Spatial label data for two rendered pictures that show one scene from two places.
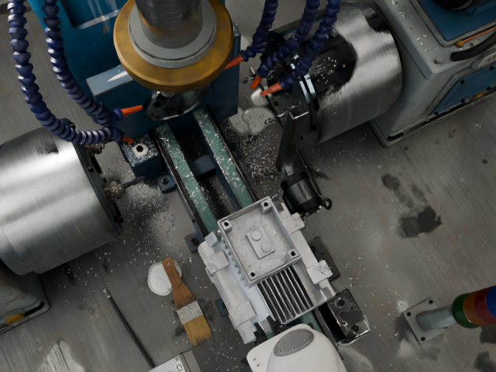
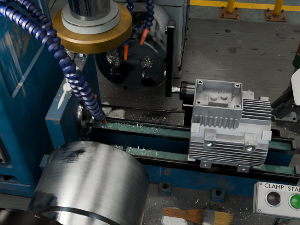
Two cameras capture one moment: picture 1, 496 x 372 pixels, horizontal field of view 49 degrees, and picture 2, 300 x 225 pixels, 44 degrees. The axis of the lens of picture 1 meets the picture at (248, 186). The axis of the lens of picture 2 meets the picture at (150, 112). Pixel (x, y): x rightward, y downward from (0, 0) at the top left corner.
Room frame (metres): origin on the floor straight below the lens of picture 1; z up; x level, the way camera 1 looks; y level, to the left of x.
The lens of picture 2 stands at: (-0.13, 0.59, 1.80)
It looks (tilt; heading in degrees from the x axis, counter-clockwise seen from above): 47 degrees down; 313
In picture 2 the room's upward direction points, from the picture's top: 1 degrees counter-clockwise
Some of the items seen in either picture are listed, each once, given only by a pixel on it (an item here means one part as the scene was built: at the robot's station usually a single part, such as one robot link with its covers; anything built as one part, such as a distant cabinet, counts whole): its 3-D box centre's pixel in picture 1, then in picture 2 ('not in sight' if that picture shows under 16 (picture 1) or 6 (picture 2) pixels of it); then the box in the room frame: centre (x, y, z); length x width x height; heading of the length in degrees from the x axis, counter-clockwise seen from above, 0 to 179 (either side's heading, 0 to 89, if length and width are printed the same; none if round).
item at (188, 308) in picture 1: (184, 300); (198, 216); (0.13, 0.11, 0.80); 0.21 x 0.05 x 0.01; 33
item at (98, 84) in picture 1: (167, 85); (68, 120); (0.56, 0.20, 0.97); 0.30 x 0.11 x 0.34; 123
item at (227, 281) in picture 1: (265, 272); (227, 129); (0.17, -0.05, 1.01); 0.20 x 0.19 x 0.19; 34
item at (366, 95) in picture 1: (339, 68); (139, 41); (0.61, -0.16, 1.04); 0.41 x 0.25 x 0.25; 123
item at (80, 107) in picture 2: (177, 100); (87, 113); (0.51, 0.17, 1.02); 0.15 x 0.02 x 0.15; 123
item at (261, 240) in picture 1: (258, 243); (216, 103); (0.21, -0.03, 1.11); 0.12 x 0.11 x 0.07; 34
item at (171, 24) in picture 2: (290, 142); (170, 61); (0.40, -0.07, 1.12); 0.04 x 0.03 x 0.26; 33
